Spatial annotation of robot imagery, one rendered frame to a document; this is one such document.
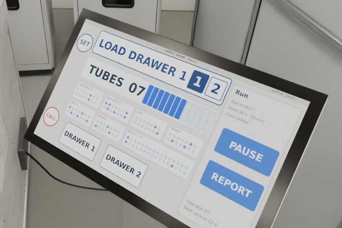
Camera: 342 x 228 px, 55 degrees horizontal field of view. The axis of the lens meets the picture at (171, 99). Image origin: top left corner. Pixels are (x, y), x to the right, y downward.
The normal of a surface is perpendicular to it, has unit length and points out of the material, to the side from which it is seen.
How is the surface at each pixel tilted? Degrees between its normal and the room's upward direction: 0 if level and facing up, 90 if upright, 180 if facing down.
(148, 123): 50
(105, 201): 0
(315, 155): 90
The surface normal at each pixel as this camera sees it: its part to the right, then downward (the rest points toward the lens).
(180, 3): 0.19, 0.58
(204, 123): -0.34, -0.18
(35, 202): 0.09, -0.81
